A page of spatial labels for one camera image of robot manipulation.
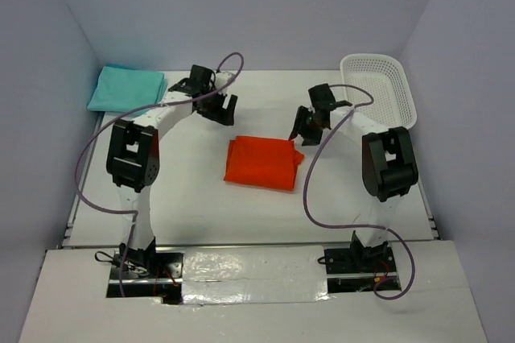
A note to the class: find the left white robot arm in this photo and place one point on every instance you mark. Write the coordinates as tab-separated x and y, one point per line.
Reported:
133	158

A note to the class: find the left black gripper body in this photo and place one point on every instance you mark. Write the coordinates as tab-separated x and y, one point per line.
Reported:
212	108

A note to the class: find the orange t-shirt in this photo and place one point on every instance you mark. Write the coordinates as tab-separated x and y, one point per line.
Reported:
262	162

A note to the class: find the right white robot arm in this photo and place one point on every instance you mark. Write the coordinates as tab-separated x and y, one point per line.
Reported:
388	165

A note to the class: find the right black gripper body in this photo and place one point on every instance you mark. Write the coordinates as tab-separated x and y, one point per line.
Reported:
312	122

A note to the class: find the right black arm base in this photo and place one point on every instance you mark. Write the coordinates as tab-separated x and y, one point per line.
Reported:
346	274

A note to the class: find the light turquoise t-shirt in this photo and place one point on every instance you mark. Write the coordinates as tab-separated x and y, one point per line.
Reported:
120	90

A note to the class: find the white plastic basket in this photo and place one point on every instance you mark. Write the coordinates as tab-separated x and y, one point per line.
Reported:
384	78

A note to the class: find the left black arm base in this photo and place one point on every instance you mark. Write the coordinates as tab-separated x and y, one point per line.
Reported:
162	281

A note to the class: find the silver foil tape sheet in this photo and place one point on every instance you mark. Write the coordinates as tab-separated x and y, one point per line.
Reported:
254	275

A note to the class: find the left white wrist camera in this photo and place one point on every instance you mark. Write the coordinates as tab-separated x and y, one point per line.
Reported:
222	78

